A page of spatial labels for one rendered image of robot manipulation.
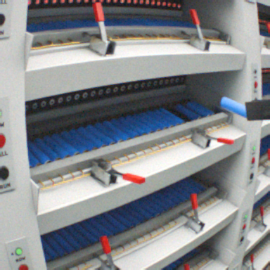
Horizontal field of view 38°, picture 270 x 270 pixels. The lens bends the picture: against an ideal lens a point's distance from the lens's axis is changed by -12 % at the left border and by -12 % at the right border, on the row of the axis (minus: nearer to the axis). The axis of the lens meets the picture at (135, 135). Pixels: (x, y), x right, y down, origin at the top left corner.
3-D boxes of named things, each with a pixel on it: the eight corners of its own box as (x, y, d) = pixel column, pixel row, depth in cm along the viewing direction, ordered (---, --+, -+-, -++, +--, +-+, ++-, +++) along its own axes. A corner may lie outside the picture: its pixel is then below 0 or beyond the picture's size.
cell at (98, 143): (82, 134, 79) (106, 152, 75) (75, 136, 77) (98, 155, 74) (84, 125, 78) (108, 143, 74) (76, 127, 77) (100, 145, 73)
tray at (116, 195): (240, 149, 100) (252, 115, 96) (35, 237, 57) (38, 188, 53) (181, 112, 111) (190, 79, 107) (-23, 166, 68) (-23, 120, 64)
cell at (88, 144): (74, 136, 77) (98, 155, 74) (67, 138, 76) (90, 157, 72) (76, 127, 76) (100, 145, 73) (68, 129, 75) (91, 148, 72)
